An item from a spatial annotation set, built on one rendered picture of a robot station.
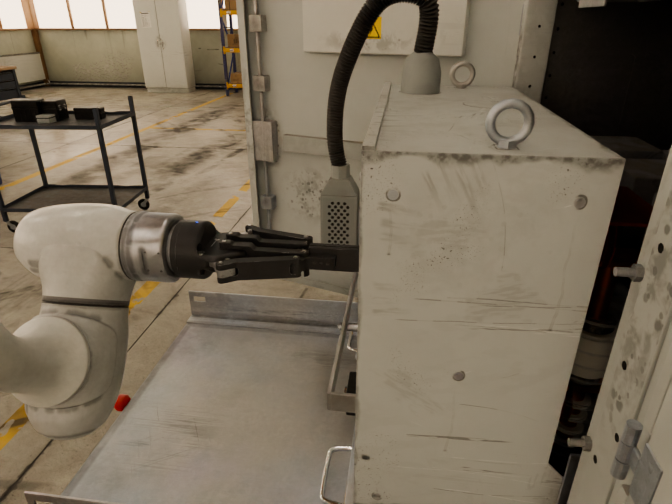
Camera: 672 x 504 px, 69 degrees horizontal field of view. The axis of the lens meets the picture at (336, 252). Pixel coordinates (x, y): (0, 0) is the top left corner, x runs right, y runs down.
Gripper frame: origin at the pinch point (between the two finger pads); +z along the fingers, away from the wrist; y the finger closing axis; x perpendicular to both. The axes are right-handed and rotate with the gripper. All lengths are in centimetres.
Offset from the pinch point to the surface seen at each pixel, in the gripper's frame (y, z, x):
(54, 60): -1115, -837, -64
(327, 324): -41, -8, -38
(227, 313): -41, -32, -37
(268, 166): -67, -27, -8
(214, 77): -1114, -439, -97
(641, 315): 17.7, 26.9, 5.1
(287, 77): -65, -21, 14
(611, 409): 17.6, 26.9, -4.8
